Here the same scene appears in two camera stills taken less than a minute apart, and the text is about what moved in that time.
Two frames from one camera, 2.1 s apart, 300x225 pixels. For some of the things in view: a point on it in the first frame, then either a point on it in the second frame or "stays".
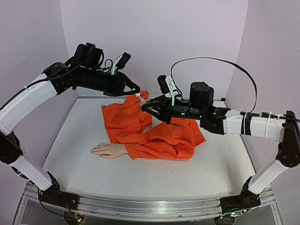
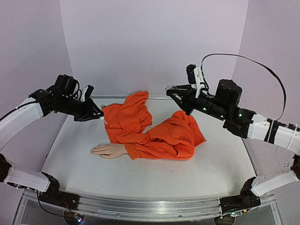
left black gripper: [118, 89] to [89, 112]
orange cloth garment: [146, 137] stays
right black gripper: [167, 109] to [191, 98]
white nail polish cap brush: [138, 95] to [103, 118]
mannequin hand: [109, 151] stays
